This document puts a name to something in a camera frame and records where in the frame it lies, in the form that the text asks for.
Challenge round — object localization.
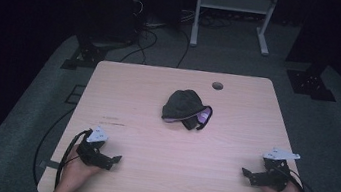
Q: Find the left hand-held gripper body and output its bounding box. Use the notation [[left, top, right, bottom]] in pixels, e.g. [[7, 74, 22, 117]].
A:
[[73, 123, 118, 172]]

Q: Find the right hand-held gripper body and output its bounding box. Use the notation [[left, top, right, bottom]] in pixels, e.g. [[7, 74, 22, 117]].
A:
[[257, 146, 302, 192]]

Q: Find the grey and purple cloth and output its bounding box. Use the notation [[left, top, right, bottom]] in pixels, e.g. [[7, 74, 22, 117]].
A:
[[159, 85, 216, 134]]

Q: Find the person's left hand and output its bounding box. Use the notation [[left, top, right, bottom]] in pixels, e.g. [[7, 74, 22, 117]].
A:
[[56, 143, 105, 192]]

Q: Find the grey tape strip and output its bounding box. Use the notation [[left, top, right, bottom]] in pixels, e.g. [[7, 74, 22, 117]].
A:
[[38, 157, 62, 171]]

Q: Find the black stand base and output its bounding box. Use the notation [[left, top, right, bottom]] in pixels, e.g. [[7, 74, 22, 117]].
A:
[[59, 32, 111, 76], [283, 58, 341, 104]]

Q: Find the dark equipment rack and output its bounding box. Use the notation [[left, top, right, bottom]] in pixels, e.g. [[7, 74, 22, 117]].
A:
[[74, 0, 148, 49]]

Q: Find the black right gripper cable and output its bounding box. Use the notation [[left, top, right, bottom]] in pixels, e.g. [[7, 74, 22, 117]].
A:
[[279, 166, 313, 192]]

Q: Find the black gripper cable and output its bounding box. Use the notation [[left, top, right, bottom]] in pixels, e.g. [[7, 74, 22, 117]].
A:
[[279, 166, 313, 192], [53, 124, 93, 192]]

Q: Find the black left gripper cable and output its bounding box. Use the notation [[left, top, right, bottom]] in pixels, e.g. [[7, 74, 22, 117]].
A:
[[53, 124, 93, 192]]

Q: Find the grey table cable grommet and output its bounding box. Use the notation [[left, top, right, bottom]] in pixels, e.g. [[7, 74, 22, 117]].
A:
[[211, 81, 225, 91]]

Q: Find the tangle of floor cables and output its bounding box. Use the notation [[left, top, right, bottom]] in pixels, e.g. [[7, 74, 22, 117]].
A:
[[178, 7, 235, 32]]

